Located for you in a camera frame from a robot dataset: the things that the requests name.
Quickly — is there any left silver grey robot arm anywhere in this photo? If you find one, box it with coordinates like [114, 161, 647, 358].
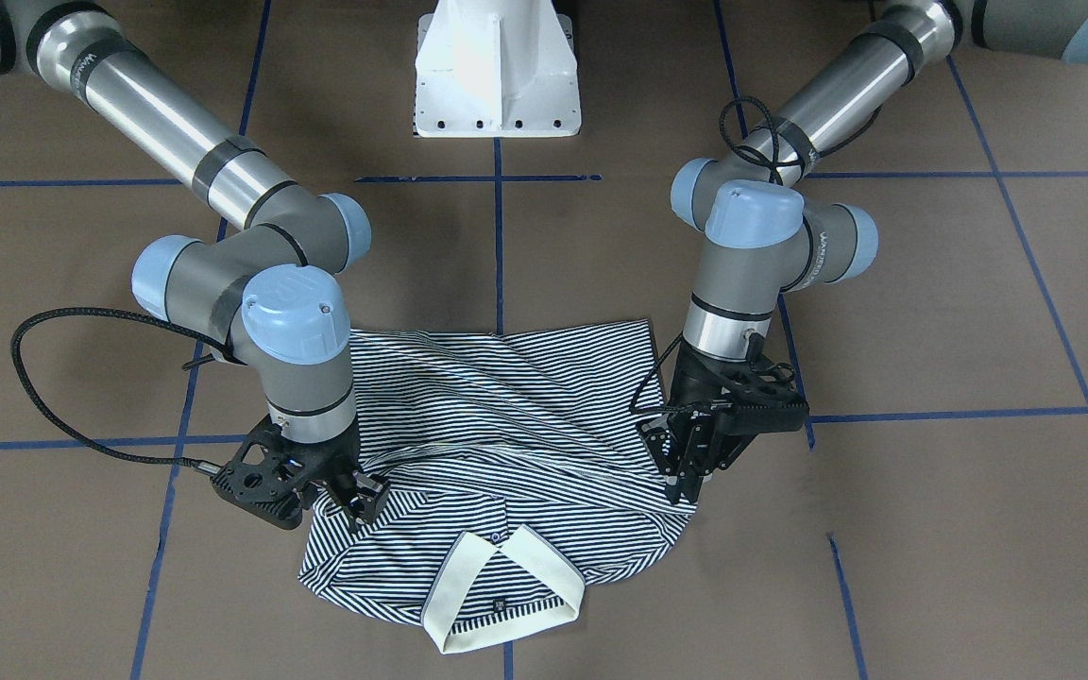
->
[636, 1, 1088, 504]

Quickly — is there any navy white striped polo shirt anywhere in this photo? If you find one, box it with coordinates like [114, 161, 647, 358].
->
[299, 321, 696, 654]

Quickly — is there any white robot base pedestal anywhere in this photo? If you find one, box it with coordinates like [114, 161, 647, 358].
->
[412, 1, 583, 138]

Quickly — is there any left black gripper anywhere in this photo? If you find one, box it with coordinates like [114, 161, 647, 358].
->
[636, 343, 809, 506]

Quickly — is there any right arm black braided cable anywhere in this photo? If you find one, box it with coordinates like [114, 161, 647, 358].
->
[10, 307, 243, 473]

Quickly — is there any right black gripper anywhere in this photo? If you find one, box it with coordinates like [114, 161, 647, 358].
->
[211, 420, 390, 534]

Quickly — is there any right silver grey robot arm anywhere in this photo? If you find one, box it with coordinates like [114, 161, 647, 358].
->
[0, 1, 388, 530]

